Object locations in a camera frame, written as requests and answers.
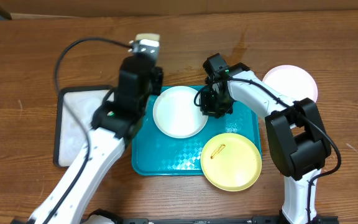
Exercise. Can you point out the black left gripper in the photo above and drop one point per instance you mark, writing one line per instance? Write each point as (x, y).
(156, 80)

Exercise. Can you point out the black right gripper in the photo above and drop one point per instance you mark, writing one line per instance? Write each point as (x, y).
(209, 111)

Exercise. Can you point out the white plate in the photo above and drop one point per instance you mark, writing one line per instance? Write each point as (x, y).
(175, 113)

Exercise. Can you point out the yellow plate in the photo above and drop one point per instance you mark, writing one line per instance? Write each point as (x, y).
(231, 162)

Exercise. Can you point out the pink plate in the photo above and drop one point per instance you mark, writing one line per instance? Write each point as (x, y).
(292, 81)

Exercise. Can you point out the green yellow sponge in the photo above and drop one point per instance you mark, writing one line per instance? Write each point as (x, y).
(148, 36)

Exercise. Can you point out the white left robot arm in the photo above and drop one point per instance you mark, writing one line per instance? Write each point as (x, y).
(114, 125)

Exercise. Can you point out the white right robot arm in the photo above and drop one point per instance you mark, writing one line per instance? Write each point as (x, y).
(297, 139)

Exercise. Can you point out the teal plastic tray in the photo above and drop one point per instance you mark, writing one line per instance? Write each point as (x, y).
(155, 153)

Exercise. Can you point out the black tray with soapy water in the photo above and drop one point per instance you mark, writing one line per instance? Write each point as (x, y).
(69, 138)

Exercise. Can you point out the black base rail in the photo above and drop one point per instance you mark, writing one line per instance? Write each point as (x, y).
(100, 216)

